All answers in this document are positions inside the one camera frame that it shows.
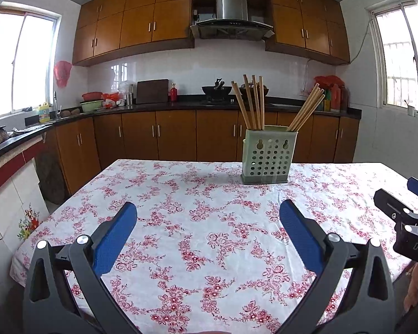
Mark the lidded metal pot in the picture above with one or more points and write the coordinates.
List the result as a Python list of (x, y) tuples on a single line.
[(244, 92)]

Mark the condiment bottles cluster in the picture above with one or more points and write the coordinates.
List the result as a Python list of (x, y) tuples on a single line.
[(336, 93)]

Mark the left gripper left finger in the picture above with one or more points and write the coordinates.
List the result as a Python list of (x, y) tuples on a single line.
[(64, 292)]

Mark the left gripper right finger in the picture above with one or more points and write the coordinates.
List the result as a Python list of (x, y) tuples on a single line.
[(368, 303)]

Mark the red plastic bag on wall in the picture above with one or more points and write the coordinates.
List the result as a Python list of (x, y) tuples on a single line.
[(62, 71)]

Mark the yellow dish soap bottle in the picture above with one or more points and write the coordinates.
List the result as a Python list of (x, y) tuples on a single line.
[(44, 113)]

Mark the wooden kitchen cabinets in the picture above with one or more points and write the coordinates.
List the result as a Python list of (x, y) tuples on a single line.
[(86, 146), (111, 29)]

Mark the black kitchen countertop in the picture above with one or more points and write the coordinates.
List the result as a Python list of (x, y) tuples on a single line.
[(184, 102)]

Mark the small red bottle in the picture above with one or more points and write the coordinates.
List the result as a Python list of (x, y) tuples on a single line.
[(173, 93)]

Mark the left kitchen window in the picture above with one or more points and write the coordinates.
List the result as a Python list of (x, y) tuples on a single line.
[(27, 49)]

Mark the green perforated utensil holder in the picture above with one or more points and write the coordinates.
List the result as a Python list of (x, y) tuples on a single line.
[(267, 155)]

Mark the right human hand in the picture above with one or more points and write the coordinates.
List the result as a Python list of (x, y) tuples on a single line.
[(411, 298)]

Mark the floral white tablecloth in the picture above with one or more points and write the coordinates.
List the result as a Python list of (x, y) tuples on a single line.
[(209, 252)]

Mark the kitchen window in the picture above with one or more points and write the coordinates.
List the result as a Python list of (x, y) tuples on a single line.
[(27, 49), (394, 31)]

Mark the lower wooden kitchen cabinets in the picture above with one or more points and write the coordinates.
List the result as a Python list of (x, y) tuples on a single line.
[(86, 146)]

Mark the green and red basins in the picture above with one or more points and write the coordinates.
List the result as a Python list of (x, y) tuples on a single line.
[(91, 101)]

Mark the dark wooden cutting board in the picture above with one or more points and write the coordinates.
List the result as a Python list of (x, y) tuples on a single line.
[(152, 91)]

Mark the black wok on stove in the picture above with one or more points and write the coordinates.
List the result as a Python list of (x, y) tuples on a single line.
[(218, 92)]

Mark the right kitchen window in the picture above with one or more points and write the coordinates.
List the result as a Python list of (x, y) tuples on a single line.
[(394, 31)]

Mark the steel range hood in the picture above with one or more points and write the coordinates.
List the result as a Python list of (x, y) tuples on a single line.
[(232, 19)]

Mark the upper wooden kitchen cabinets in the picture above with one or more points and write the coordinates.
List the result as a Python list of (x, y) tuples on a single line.
[(111, 29)]

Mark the bamboo chopstick in holder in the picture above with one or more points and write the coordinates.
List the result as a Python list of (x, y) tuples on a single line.
[(250, 102)]

